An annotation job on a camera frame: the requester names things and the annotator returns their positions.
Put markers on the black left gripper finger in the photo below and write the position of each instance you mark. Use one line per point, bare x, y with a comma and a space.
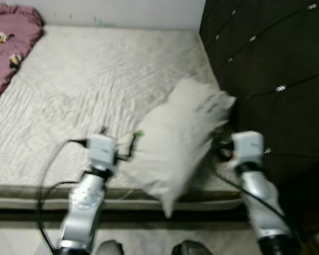
134, 146
102, 131

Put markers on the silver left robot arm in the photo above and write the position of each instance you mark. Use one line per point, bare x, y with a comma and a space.
82, 207

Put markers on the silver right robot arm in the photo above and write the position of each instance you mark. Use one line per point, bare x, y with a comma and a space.
258, 196

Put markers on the white quilted mattress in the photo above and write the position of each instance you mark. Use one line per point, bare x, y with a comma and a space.
85, 79

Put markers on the silver right robot leg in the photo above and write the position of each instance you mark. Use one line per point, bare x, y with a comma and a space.
192, 248

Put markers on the purple blanket with cartoon prints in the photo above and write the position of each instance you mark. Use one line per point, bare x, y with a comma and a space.
10, 53

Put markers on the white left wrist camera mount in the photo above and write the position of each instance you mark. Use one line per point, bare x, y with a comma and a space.
101, 149

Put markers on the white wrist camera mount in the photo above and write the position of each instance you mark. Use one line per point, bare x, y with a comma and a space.
247, 146
101, 149

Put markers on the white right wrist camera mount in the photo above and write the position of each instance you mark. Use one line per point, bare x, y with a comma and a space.
247, 146

